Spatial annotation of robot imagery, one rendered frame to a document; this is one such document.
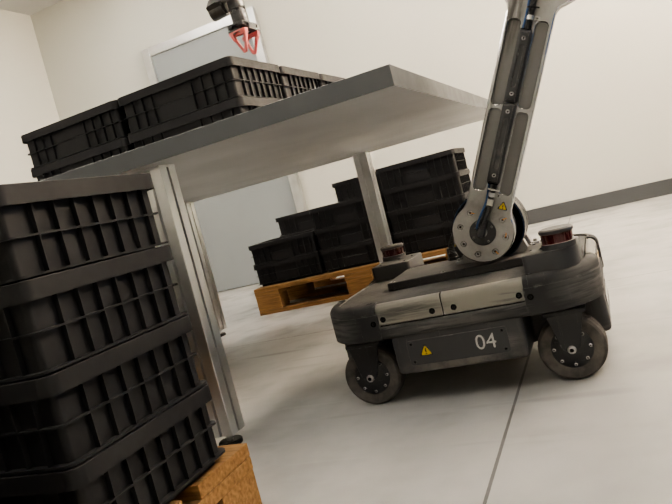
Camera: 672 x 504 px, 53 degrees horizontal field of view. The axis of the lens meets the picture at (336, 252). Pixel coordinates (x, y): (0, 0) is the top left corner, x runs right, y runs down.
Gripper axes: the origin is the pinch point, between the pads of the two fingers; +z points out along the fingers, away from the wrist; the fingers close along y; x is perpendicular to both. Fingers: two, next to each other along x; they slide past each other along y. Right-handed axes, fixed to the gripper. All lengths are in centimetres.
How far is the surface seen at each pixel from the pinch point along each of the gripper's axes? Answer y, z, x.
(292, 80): 13.1, 18.1, 18.1
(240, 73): 46, 19, 19
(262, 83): 35.5, 21.0, 18.9
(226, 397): 85, 96, 12
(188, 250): 85, 62, 14
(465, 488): 112, 111, 71
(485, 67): -273, -8, 34
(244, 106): 48, 28, 18
